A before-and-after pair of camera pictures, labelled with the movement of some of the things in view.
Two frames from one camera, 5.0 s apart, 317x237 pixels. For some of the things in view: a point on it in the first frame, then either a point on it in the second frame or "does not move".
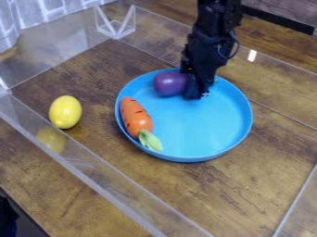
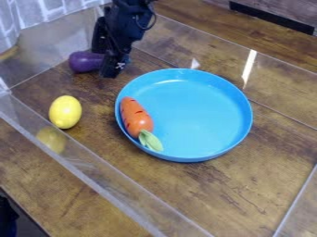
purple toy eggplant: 172,84 to 85,62
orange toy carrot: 140,123 does not move
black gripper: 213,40 to 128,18
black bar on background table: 276,19 does not move
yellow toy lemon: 65,111 does not move
